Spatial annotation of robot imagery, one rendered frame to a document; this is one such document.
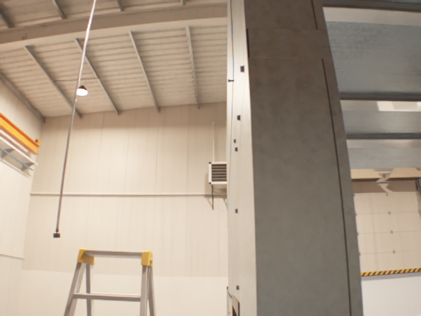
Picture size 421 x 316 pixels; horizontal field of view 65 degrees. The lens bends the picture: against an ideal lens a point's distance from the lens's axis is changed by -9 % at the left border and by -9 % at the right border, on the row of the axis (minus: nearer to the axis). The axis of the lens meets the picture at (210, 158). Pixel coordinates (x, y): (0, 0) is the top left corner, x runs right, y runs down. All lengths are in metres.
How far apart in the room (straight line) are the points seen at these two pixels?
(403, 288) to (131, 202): 8.97
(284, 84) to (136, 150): 11.80
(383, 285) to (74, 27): 11.19
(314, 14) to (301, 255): 0.29
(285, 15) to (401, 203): 12.18
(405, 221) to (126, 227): 8.83
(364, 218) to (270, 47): 11.57
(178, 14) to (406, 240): 9.38
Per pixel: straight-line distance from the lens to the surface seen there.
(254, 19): 0.46
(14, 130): 11.39
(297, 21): 0.46
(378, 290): 12.10
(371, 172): 11.55
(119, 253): 1.79
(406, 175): 12.00
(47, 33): 9.01
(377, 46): 1.68
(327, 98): 0.41
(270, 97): 0.39
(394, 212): 12.39
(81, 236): 11.98
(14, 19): 9.61
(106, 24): 8.55
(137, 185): 11.76
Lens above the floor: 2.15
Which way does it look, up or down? 20 degrees up
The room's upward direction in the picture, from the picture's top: straight up
